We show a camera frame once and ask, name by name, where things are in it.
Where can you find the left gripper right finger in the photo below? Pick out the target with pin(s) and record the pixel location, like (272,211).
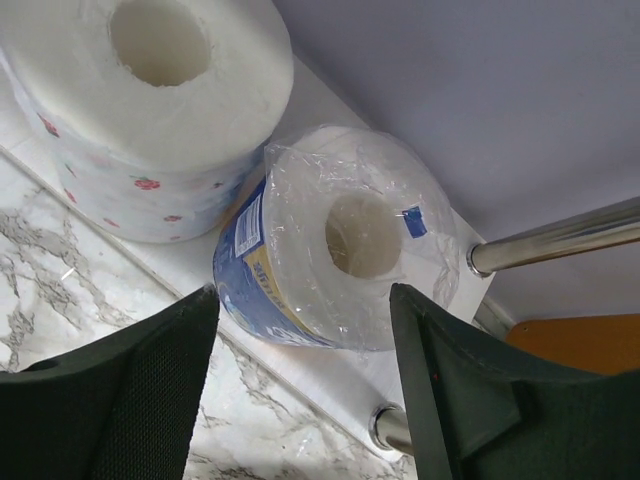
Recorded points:
(479,408)

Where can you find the blue Vinda roll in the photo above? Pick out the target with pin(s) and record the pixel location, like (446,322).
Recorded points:
(341,216)

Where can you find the wooden slatted rack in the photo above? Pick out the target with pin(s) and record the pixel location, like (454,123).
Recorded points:
(606,345)

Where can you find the white floral paper roll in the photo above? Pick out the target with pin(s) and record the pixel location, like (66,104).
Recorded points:
(155,111)

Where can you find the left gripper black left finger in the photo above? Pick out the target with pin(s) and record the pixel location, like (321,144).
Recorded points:
(122,407)

